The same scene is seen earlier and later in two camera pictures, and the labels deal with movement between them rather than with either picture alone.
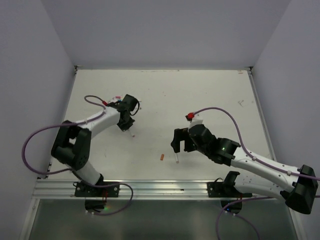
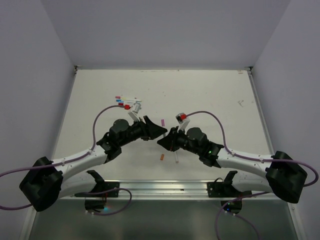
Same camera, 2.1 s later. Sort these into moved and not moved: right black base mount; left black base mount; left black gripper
Moved: left black gripper
Not moved: left black base mount; right black base mount
